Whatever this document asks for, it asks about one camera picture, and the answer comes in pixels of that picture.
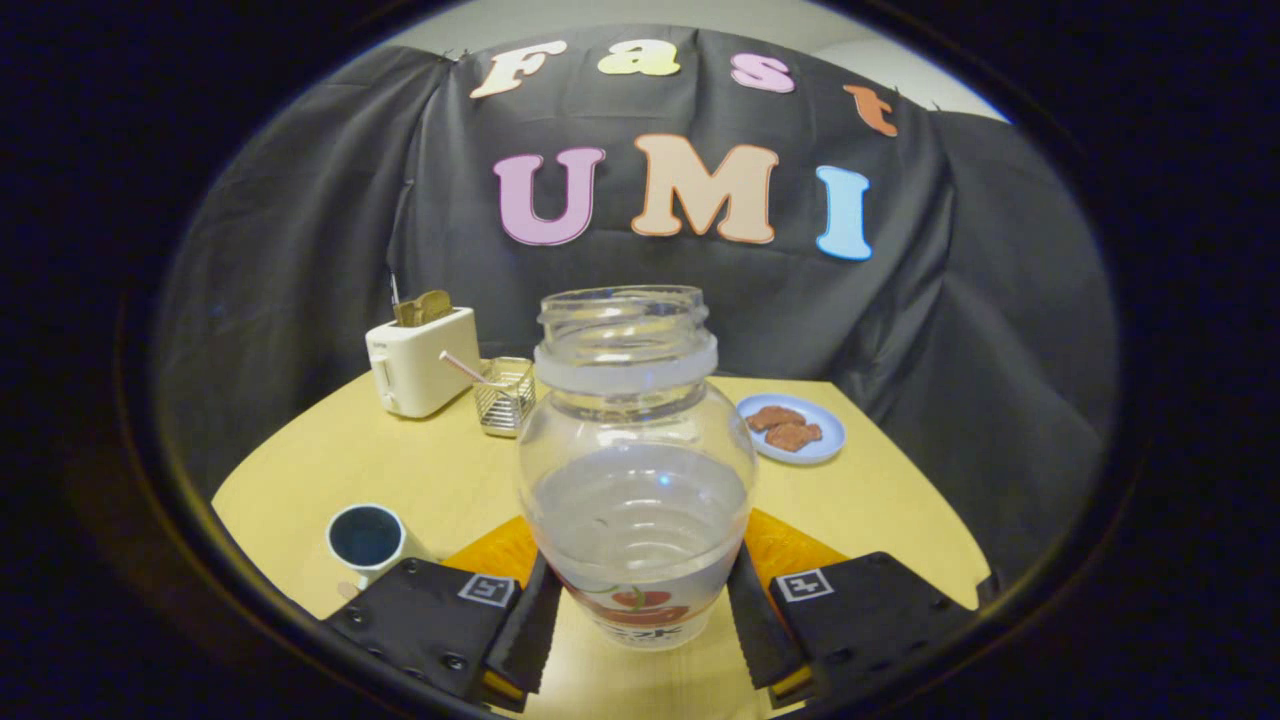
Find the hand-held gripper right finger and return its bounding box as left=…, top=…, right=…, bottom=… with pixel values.
left=726, top=508, right=977, bottom=710

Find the brown toast slice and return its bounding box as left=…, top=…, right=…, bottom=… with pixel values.
left=393, top=290, right=453, bottom=327

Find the small wire basket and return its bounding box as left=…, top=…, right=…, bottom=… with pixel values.
left=473, top=357, right=536, bottom=438

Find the black backdrop cloth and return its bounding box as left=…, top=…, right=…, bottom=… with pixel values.
left=155, top=25, right=1119, bottom=591

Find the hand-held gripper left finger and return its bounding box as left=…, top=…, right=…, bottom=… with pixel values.
left=325, top=516, right=564, bottom=714

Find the clear juice bottle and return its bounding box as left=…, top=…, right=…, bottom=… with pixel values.
left=515, top=285, right=758, bottom=651

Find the white toaster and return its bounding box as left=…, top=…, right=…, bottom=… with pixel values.
left=365, top=306, right=482, bottom=419

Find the white cup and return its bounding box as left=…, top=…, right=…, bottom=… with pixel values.
left=326, top=503, right=436, bottom=591

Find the wooden table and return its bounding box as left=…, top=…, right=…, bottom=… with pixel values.
left=212, top=370, right=991, bottom=720

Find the light blue plate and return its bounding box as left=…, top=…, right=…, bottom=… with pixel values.
left=736, top=393, right=847, bottom=466

